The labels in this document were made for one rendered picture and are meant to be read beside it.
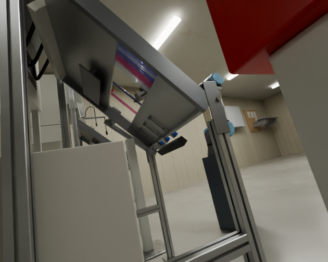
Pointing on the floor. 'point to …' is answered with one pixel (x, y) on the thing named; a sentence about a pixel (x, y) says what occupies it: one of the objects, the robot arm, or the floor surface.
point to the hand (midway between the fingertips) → (136, 101)
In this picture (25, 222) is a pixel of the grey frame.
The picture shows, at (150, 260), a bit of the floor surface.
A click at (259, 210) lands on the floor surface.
